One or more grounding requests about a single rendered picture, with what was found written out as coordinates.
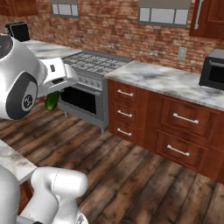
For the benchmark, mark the green cucumber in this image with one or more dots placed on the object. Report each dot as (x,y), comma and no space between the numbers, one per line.
(52,101)

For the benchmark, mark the small window with blind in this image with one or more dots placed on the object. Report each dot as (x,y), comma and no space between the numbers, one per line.
(64,8)

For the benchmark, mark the black microwave oven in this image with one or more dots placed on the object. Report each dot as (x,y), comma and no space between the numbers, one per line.
(214,71)

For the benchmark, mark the narrow wooden drawer front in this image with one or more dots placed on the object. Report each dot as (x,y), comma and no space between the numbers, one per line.
(126,108)
(127,87)
(125,127)

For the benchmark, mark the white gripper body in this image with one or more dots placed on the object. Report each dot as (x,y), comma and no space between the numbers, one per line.
(71,76)

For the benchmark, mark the wide window with blind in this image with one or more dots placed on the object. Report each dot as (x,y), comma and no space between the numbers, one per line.
(163,14)

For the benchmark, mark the black toaster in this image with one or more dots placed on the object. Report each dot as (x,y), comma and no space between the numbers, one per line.
(18,31)

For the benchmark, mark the grey stove with oven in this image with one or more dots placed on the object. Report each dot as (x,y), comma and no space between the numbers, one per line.
(96,65)

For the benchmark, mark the wide wooden drawer front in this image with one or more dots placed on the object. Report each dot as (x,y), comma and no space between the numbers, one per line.
(180,143)
(189,109)

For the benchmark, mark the grey wall socket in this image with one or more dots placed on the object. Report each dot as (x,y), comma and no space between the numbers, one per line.
(182,53)

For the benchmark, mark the wooden base cabinet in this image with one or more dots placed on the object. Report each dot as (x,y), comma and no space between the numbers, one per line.
(148,116)

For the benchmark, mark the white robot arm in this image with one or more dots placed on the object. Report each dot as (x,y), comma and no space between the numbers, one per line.
(18,73)

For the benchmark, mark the black oven door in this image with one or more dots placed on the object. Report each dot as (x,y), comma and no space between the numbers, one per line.
(80,100)

